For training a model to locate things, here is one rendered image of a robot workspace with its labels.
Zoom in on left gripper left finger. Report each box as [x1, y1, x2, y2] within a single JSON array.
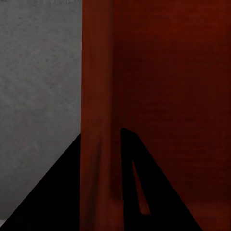
[[0, 134, 81, 231]]

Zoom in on storage box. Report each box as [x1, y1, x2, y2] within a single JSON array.
[[80, 0, 231, 231]]

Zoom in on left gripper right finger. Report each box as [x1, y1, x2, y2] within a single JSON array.
[[121, 128, 203, 231]]

